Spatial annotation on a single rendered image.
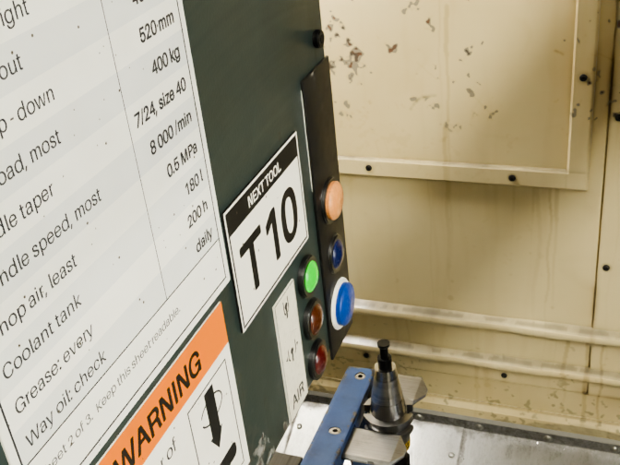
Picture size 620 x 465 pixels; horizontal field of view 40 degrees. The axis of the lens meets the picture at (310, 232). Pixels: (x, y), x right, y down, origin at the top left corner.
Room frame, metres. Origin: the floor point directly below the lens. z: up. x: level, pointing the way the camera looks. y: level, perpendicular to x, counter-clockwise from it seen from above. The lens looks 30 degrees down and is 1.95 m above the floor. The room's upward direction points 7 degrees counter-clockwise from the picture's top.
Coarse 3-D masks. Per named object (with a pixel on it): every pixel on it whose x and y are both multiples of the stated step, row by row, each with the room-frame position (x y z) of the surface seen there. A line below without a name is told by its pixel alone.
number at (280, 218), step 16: (288, 176) 0.43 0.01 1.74; (288, 192) 0.43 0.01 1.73; (272, 208) 0.41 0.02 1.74; (288, 208) 0.43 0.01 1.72; (272, 224) 0.41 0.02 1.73; (288, 224) 0.42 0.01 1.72; (272, 240) 0.40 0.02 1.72; (288, 240) 0.42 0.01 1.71; (272, 256) 0.40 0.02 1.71; (272, 272) 0.40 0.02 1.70
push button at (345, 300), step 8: (344, 288) 0.48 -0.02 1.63; (352, 288) 0.49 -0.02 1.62; (344, 296) 0.48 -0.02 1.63; (352, 296) 0.49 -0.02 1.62; (336, 304) 0.47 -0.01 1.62; (344, 304) 0.47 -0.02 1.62; (352, 304) 0.49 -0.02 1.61; (336, 312) 0.47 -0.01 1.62; (344, 312) 0.47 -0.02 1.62; (352, 312) 0.49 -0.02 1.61; (344, 320) 0.47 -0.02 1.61
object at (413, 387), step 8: (400, 376) 0.88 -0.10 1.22; (408, 376) 0.88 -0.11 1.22; (416, 376) 0.88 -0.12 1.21; (400, 384) 0.86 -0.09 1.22; (408, 384) 0.86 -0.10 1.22; (416, 384) 0.86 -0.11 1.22; (424, 384) 0.86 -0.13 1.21; (408, 392) 0.85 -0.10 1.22; (416, 392) 0.85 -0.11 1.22; (424, 392) 0.85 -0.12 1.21; (416, 400) 0.83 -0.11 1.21
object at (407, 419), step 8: (368, 400) 0.83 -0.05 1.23; (408, 400) 0.82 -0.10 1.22; (368, 408) 0.82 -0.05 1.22; (408, 408) 0.81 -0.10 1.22; (368, 416) 0.80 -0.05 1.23; (408, 416) 0.79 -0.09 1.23; (368, 424) 0.79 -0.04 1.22; (376, 424) 0.78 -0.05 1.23; (384, 424) 0.78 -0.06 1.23; (392, 424) 0.78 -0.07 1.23; (400, 424) 0.78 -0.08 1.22; (408, 424) 0.79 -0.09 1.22; (384, 432) 0.78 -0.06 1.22; (392, 432) 0.78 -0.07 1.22; (400, 432) 0.78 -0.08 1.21; (408, 432) 0.79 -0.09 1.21
